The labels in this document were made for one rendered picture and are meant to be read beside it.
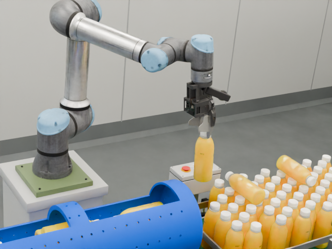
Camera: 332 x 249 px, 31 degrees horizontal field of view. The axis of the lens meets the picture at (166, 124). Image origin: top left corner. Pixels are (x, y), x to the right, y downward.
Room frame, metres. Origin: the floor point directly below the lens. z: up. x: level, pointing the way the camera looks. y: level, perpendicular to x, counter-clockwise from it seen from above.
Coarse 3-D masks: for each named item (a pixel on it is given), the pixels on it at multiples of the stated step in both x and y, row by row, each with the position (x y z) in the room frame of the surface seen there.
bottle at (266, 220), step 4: (264, 212) 2.01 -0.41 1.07; (260, 216) 2.01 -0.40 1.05; (264, 216) 2.00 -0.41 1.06; (268, 216) 2.00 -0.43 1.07; (272, 216) 2.00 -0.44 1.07; (260, 220) 2.00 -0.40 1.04; (264, 220) 1.99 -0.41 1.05; (268, 220) 1.99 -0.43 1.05; (272, 220) 1.99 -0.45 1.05; (264, 224) 1.98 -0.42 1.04; (268, 224) 1.98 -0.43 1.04; (264, 228) 1.98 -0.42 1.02; (268, 228) 1.98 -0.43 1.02; (264, 232) 1.98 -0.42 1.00; (268, 232) 1.98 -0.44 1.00; (264, 236) 1.98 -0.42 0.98; (268, 236) 1.98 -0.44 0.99; (264, 240) 1.98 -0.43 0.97; (264, 244) 1.98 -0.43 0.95; (264, 248) 1.98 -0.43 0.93
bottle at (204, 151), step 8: (200, 136) 1.94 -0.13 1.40; (200, 144) 1.93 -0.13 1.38; (208, 144) 1.92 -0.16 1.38; (200, 152) 1.92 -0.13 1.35; (208, 152) 1.92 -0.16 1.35; (200, 160) 1.92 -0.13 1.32; (208, 160) 1.92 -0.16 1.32; (200, 168) 1.92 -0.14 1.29; (208, 168) 1.92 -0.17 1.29; (200, 176) 1.92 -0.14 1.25; (208, 176) 1.92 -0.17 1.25
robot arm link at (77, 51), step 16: (80, 0) 2.09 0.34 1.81; (96, 0) 2.16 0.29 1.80; (96, 16) 2.13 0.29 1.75; (80, 48) 2.10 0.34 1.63; (80, 64) 2.10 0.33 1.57; (80, 80) 2.10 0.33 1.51; (64, 96) 2.12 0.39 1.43; (80, 96) 2.10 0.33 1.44; (80, 112) 2.09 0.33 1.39; (80, 128) 2.08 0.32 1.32
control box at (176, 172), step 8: (176, 168) 2.25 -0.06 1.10; (192, 168) 2.26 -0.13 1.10; (216, 168) 2.28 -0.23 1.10; (176, 176) 2.21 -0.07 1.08; (184, 176) 2.19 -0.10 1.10; (192, 176) 2.21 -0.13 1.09; (216, 176) 2.28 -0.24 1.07; (192, 184) 2.21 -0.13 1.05; (200, 184) 2.23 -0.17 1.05; (208, 184) 2.26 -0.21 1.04; (192, 192) 2.21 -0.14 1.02; (200, 192) 2.23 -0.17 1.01
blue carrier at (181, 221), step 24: (168, 192) 1.96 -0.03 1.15; (48, 216) 1.74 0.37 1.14; (72, 216) 1.62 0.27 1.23; (96, 216) 1.85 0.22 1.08; (120, 216) 1.67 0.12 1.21; (144, 216) 1.70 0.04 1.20; (168, 216) 1.74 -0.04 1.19; (192, 216) 1.77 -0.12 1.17; (0, 240) 1.66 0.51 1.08; (24, 240) 1.49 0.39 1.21; (48, 240) 1.52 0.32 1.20; (72, 240) 1.55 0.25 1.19; (96, 240) 1.58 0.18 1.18; (120, 240) 1.61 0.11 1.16; (144, 240) 1.65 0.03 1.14; (168, 240) 1.70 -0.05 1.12; (192, 240) 1.75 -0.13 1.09
